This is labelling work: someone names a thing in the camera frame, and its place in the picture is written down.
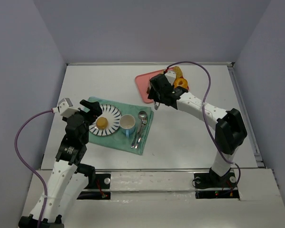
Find seeded bread roll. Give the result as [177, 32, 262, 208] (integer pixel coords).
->
[173, 66, 183, 79]

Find metal fork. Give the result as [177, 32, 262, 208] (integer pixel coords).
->
[134, 115, 147, 149]

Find round muffin front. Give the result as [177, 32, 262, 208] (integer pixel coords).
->
[96, 117, 109, 130]

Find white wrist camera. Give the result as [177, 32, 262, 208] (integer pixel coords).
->
[165, 70, 176, 84]
[57, 98, 79, 118]

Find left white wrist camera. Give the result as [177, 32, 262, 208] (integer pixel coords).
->
[57, 98, 79, 118]

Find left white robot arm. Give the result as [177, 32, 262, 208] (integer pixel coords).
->
[18, 98, 102, 228]

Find blue striped white plate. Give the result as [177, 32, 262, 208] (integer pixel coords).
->
[89, 104, 122, 136]

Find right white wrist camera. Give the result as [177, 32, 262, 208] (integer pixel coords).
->
[165, 70, 176, 84]

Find metal spoon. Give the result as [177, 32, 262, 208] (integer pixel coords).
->
[131, 110, 147, 148]

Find orange donut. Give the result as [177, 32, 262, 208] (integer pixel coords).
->
[173, 77, 188, 90]

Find metal knife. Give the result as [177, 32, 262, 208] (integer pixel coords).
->
[131, 118, 146, 148]

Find green cloth placemat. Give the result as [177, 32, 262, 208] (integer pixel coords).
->
[88, 96, 154, 155]

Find light blue mug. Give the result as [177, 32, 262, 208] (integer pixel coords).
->
[120, 114, 136, 138]

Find pink tray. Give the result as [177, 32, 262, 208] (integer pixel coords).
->
[135, 67, 173, 104]

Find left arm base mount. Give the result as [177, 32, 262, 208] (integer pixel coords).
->
[77, 173, 111, 200]

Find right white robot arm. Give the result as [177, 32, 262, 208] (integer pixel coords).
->
[148, 74, 247, 181]

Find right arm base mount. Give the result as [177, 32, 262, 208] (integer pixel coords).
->
[192, 171, 239, 200]

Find metal tongs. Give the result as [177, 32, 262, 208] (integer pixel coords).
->
[153, 101, 160, 110]

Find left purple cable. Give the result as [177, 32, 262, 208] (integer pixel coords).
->
[14, 108, 60, 228]

